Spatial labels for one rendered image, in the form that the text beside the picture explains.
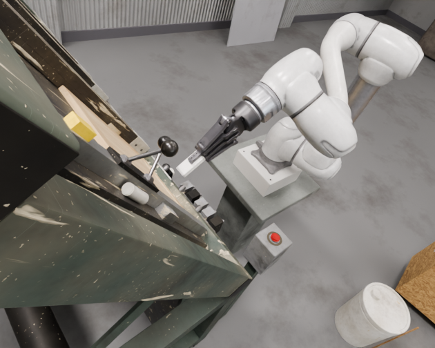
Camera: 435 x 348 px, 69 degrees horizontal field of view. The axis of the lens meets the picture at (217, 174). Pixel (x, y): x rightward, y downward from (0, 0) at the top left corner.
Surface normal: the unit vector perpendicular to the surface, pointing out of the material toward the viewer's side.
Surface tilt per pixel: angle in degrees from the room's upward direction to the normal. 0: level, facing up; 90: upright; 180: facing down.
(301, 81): 46
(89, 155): 90
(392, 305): 0
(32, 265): 90
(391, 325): 0
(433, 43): 90
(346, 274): 0
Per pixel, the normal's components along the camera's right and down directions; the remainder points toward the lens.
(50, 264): 0.61, 0.68
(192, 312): 0.24, -0.65
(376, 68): -0.58, 0.64
